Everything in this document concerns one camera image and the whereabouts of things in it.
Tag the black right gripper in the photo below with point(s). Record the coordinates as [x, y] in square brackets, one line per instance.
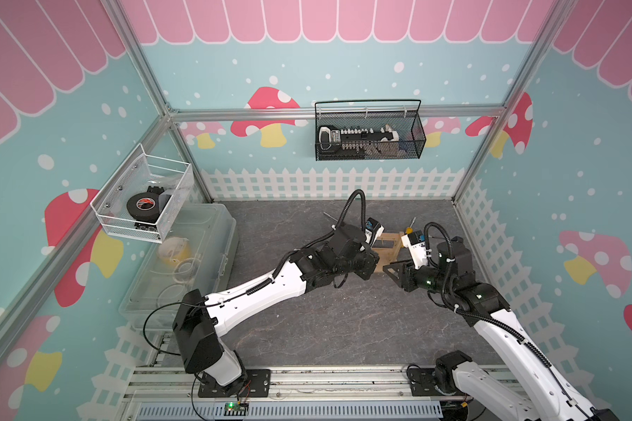
[405, 274]

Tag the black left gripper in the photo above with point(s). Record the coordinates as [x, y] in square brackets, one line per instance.
[369, 261]

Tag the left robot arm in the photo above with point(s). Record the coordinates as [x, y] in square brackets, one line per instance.
[201, 321]

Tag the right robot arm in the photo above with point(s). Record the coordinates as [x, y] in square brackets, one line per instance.
[442, 266]

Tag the wooden jewelry display stand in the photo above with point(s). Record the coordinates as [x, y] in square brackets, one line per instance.
[387, 246]

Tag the yellow black nut driver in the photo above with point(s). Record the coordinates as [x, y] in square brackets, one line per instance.
[410, 228]

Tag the orange black nut driver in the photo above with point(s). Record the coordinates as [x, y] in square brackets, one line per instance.
[327, 215]

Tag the socket set in holder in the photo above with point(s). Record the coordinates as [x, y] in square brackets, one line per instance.
[357, 142]

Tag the clear plastic storage box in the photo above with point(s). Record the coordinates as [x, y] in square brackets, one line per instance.
[212, 231]

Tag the yellow tape roll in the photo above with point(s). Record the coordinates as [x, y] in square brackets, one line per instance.
[174, 250]

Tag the green lit circuit board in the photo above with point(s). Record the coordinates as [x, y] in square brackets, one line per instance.
[236, 409]

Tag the black tape roll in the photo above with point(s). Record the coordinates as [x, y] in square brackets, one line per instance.
[144, 207]

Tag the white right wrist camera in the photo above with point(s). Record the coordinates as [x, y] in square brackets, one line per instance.
[415, 242]

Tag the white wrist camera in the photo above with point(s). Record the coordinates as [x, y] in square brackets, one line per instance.
[415, 242]
[372, 229]

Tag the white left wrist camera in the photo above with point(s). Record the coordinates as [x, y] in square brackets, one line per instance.
[372, 229]

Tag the black mesh wall basket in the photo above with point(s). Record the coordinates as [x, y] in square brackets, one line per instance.
[403, 115]

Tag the white wire wall basket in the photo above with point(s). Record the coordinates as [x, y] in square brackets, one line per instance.
[173, 180]

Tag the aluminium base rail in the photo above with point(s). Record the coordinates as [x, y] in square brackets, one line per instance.
[305, 393]

